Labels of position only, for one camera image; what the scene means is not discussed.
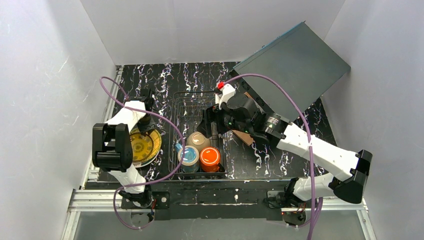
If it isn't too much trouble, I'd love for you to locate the orange ceramic mug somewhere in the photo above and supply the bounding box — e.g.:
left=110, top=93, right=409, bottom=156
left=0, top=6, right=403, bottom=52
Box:
left=199, top=147, right=225, bottom=173

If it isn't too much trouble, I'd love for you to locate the dark grey tilted panel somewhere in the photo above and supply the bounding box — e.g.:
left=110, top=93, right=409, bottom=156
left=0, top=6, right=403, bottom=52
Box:
left=229, top=22, right=351, bottom=121

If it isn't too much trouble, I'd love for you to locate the wooden base board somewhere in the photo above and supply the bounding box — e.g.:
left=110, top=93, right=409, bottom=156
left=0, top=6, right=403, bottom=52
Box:
left=227, top=93, right=262, bottom=146

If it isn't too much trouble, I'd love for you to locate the beige ceramic bowl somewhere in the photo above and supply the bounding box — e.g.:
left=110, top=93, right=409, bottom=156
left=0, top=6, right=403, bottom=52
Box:
left=186, top=131, right=212, bottom=152

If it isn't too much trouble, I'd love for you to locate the black wire dish rack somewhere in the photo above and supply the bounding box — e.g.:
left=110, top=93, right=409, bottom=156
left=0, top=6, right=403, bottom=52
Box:
left=169, top=90, right=233, bottom=176

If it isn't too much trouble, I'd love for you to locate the blue butterfly mug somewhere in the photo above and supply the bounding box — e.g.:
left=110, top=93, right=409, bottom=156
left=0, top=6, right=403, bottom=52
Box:
left=174, top=143, right=200, bottom=173

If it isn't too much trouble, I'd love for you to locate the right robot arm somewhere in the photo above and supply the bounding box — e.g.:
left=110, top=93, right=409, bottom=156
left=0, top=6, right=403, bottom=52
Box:
left=196, top=93, right=373, bottom=204

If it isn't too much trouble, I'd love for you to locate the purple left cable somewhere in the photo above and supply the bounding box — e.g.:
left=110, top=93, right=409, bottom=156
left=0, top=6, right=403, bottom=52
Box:
left=99, top=76, right=186, bottom=231

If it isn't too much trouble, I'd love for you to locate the yellow patterned plate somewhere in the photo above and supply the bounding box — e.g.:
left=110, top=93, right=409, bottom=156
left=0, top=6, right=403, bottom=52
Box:
left=129, top=127, right=162, bottom=169

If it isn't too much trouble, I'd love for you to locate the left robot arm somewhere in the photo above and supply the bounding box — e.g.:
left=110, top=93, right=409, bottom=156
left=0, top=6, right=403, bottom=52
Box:
left=92, top=108, right=155, bottom=208

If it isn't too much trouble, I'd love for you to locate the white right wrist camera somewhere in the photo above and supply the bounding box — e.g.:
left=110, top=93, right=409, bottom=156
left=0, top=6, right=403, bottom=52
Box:
left=214, top=82, right=236, bottom=109

